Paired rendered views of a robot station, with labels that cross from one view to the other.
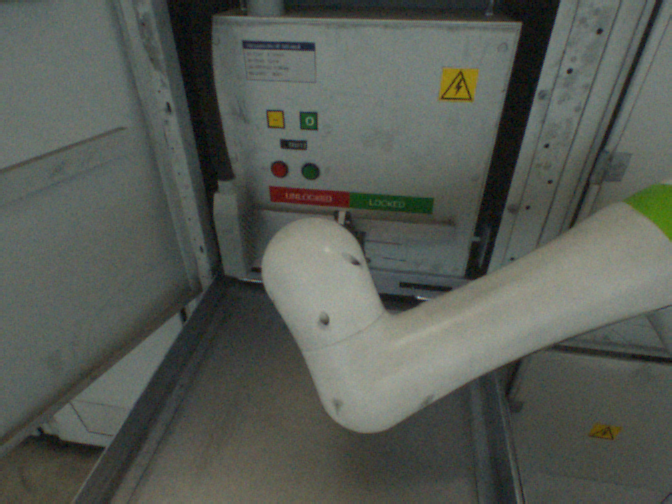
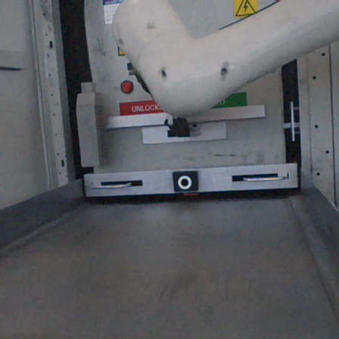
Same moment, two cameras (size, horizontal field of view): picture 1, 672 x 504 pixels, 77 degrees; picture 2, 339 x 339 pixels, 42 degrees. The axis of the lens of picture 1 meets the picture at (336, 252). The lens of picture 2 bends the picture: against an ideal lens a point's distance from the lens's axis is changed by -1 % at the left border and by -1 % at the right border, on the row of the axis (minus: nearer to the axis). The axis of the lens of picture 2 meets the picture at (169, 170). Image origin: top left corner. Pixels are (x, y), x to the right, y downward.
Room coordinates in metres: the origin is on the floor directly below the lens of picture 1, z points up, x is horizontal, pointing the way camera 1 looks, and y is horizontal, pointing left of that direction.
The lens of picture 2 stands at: (-0.39, -0.02, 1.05)
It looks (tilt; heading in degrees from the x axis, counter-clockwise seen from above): 7 degrees down; 2
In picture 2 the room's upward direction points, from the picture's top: 4 degrees counter-clockwise
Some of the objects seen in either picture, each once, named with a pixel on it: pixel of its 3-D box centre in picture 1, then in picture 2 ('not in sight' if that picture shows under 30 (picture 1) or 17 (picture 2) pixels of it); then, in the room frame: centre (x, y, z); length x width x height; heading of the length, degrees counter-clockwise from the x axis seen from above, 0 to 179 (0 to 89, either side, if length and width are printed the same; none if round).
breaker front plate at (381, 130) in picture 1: (349, 170); (179, 78); (0.72, -0.03, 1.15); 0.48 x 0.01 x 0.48; 81
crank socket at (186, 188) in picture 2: not in sight; (185, 181); (0.69, -0.02, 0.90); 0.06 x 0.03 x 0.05; 81
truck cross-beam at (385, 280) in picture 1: (348, 272); (188, 179); (0.73, -0.03, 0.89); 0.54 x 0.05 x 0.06; 81
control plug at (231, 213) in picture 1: (236, 229); (92, 129); (0.68, 0.19, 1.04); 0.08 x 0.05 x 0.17; 171
